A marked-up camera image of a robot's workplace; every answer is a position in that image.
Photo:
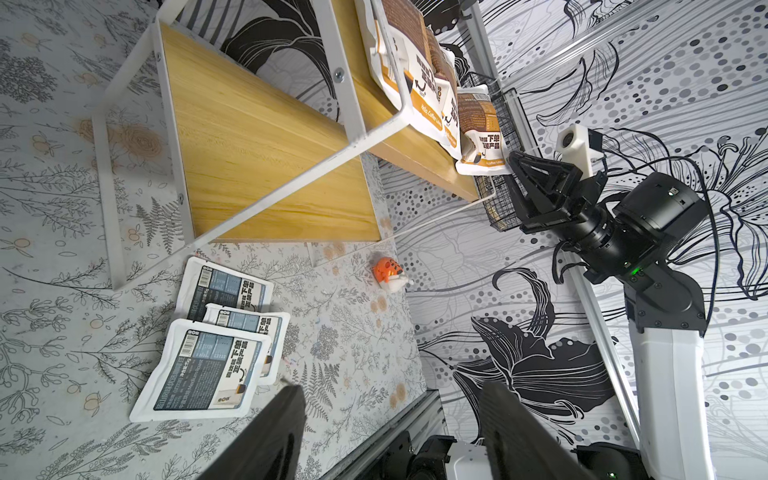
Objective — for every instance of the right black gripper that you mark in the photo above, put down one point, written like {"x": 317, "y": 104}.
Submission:
{"x": 550, "y": 195}

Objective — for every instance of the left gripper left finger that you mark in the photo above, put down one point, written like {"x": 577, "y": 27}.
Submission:
{"x": 269, "y": 447}

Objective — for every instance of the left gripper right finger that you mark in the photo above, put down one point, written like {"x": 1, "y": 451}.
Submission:
{"x": 518, "y": 446}

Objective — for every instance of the brown coffee bag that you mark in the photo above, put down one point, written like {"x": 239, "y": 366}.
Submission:
{"x": 442, "y": 61}
{"x": 484, "y": 152}
{"x": 408, "y": 31}

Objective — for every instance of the blue coffee bag top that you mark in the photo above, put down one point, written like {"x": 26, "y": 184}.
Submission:
{"x": 206, "y": 371}

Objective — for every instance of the blue coffee bag back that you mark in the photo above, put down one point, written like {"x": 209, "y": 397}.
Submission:
{"x": 205, "y": 282}

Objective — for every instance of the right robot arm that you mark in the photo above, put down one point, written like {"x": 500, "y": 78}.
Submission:
{"x": 525, "y": 393}

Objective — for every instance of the white wooden two-tier shelf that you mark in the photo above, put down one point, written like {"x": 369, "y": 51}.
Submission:
{"x": 253, "y": 163}

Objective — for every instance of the orange white toy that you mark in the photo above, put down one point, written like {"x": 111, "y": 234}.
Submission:
{"x": 390, "y": 275}

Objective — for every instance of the black wire basket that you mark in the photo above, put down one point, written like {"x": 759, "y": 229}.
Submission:
{"x": 493, "y": 190}

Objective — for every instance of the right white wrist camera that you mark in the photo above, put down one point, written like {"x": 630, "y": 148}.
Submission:
{"x": 581, "y": 147}

